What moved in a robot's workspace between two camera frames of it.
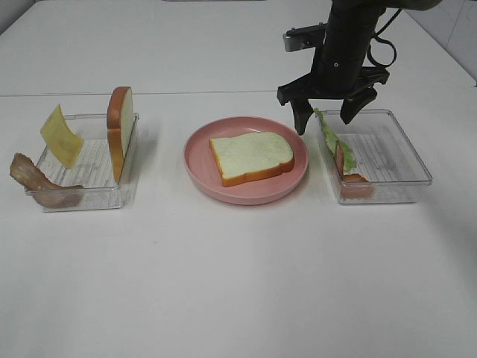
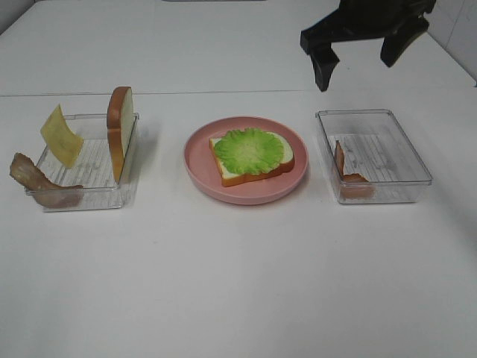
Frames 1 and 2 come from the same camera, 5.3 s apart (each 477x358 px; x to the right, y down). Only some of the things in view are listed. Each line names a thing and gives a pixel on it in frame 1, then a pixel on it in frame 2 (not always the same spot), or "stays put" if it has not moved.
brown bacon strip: (41, 189) stays put
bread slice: (120, 118) stays put
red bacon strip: (353, 186) stays put
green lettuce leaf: (332, 139) to (249, 151)
